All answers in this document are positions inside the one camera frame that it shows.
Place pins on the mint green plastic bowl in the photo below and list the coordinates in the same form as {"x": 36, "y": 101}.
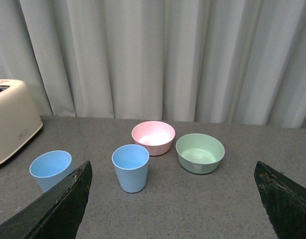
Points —
{"x": 199, "y": 153}

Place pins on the light blue plastic cup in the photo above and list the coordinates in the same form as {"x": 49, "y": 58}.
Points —
{"x": 50, "y": 168}

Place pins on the pink plastic bowl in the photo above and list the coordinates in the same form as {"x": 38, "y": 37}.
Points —
{"x": 155, "y": 136}

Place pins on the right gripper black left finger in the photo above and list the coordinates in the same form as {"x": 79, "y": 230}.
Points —
{"x": 57, "y": 213}

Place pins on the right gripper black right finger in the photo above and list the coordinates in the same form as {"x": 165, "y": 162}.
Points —
{"x": 284, "y": 201}

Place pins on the cream white toaster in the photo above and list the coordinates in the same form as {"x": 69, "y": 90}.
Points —
{"x": 19, "y": 117}

